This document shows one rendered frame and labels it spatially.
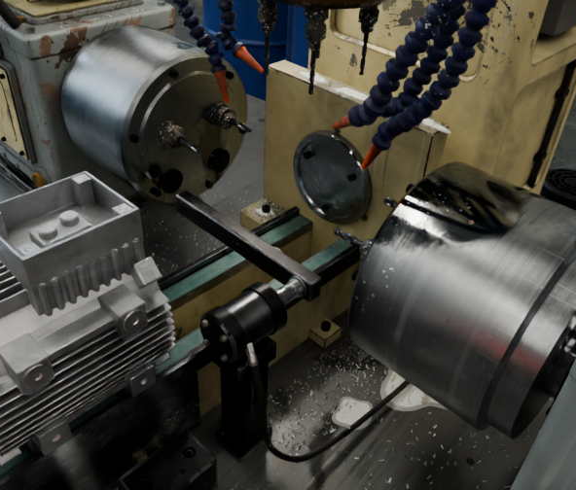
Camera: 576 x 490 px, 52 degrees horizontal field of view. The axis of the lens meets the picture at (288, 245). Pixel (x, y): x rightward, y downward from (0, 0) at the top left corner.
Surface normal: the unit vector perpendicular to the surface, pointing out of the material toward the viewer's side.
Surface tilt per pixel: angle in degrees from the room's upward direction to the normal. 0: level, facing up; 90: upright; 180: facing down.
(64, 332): 1
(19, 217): 89
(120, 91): 51
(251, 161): 0
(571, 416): 89
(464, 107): 90
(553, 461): 89
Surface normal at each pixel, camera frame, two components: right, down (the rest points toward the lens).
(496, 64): -0.70, 0.41
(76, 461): 0.72, 0.45
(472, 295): -0.51, -0.18
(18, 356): 0.04, -0.80
